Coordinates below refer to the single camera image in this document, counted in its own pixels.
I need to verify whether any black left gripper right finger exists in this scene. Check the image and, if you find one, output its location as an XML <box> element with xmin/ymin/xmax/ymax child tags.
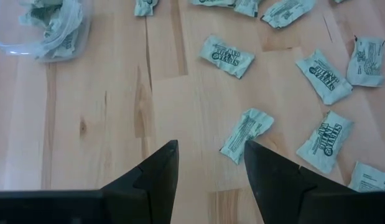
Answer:
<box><xmin>244</xmin><ymin>139</ymin><xmax>356</xmax><ymax>224</ymax></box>

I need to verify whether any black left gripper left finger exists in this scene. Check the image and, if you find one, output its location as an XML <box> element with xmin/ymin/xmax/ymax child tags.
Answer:
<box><xmin>100</xmin><ymin>139</ymin><xmax>180</xmax><ymax>224</ymax></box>

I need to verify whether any clear plastic bin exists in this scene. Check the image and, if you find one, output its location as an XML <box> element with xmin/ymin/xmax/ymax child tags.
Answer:
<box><xmin>0</xmin><ymin>0</ymin><xmax>93</xmax><ymax>63</ymax></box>

